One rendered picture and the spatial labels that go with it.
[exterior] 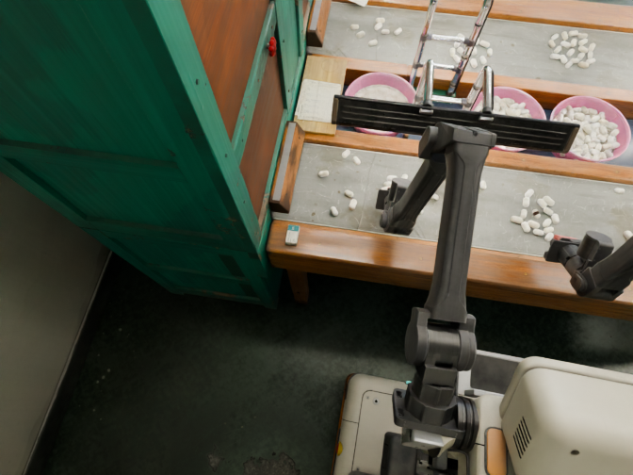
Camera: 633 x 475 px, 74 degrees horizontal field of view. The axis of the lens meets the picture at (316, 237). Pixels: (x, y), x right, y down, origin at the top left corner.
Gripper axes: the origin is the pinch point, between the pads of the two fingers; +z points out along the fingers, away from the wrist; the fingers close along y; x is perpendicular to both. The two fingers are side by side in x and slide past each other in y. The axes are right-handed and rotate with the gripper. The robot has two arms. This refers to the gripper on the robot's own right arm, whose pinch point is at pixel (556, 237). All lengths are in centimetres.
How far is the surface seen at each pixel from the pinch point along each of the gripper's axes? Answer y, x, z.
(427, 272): 33.6, 15.9, -3.6
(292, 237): 76, 12, -2
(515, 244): 6.2, 8.3, 8.9
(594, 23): -23, -56, 80
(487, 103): 29.3, -34.0, -0.1
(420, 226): 36.2, 7.4, 10.1
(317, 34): 80, -42, 52
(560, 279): -5.9, 13.0, -0.6
